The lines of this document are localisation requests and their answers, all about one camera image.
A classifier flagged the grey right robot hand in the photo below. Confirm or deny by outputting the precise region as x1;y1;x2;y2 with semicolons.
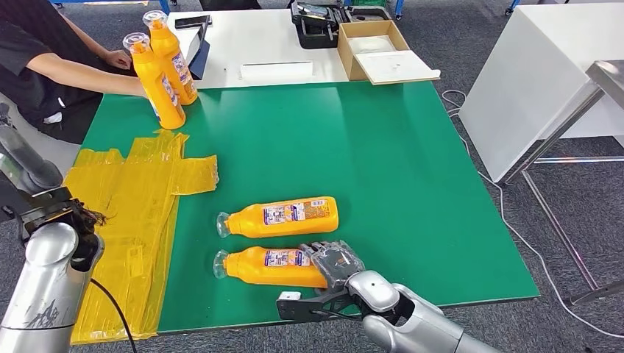
299;240;366;290

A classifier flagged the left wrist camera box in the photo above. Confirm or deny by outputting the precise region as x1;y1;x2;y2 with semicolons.
0;168;74;230

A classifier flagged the yellow plastic sheet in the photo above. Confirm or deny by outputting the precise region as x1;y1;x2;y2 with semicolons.
63;129;219;344

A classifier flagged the black phone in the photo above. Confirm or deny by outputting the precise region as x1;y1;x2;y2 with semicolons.
174;14;213;30

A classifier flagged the steel frame table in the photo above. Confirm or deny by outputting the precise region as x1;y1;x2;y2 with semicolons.
502;60;624;307

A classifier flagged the flat white box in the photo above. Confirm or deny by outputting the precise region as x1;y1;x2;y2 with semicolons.
238;60;314;84

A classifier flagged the black tool case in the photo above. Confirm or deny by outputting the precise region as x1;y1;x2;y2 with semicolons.
291;1;391;50

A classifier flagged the person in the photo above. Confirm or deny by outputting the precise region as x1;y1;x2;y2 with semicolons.
0;0;147;146

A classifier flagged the green table mat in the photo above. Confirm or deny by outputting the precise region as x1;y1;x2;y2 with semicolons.
80;82;541;335

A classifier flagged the person's left hand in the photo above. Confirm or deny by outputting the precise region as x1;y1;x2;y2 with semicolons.
99;49;133;71

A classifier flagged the white cabinet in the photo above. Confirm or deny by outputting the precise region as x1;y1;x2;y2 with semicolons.
458;4;624;184

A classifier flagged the white desk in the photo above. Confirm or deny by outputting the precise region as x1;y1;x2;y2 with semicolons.
166;8;350;91

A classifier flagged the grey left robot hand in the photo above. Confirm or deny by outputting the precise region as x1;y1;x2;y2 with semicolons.
0;102;64;195

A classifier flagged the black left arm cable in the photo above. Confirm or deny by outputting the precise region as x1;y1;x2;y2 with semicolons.
90;278;139;353

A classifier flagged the orange detergent bottle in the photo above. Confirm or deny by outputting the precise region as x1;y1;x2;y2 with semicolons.
213;246;328;289
216;196;340;240
122;32;187;131
142;10;199;106

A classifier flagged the white box lid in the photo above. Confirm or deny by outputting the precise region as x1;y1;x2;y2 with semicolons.
354;50;442;86

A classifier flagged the blue metal frame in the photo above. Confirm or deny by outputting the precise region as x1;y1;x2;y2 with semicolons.
49;0;171;15

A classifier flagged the grey steel bench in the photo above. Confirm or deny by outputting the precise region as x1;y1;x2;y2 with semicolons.
10;97;82;177

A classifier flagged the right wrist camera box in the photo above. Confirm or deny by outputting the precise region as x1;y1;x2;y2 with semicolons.
276;287;366;324

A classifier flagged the white foam insert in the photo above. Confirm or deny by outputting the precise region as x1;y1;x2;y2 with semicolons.
347;35;396;54

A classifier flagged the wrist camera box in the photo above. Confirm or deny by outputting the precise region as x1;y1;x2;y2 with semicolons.
0;168;74;230
276;287;366;324

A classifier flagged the tablet in dark case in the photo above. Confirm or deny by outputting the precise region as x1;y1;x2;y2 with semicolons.
187;15;211;80

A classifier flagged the cardboard box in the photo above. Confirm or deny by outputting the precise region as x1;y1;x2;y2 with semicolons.
337;20;411;82

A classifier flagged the black chair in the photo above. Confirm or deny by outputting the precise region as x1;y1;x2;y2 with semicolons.
199;0;263;12

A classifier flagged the white floor cable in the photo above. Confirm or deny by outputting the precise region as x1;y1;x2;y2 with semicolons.
441;90;624;340

